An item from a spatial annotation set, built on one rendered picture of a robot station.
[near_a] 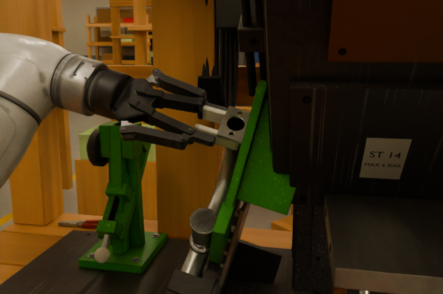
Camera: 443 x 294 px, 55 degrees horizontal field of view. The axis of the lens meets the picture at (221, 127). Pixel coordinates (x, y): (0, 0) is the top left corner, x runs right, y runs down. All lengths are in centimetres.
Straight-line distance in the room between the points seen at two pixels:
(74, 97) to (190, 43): 34
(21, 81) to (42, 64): 4
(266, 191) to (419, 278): 23
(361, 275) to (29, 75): 53
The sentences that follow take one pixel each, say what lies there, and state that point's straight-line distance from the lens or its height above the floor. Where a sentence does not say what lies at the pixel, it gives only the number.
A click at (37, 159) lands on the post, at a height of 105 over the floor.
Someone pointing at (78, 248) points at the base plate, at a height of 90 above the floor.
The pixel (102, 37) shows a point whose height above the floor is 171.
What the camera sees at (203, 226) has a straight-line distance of 57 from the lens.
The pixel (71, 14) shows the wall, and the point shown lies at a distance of 1181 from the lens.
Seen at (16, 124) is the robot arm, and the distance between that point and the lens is 67.
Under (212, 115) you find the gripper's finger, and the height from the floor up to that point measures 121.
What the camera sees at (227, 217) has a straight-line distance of 55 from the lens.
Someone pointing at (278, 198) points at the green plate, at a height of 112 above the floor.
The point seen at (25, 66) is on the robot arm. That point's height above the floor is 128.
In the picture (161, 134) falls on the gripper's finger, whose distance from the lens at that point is 62.
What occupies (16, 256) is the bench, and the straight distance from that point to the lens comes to 103.
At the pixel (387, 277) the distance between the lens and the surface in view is 39.
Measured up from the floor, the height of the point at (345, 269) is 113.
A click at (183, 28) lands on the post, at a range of 92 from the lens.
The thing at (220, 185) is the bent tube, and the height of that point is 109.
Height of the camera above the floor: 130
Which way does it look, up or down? 10 degrees down
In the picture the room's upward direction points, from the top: straight up
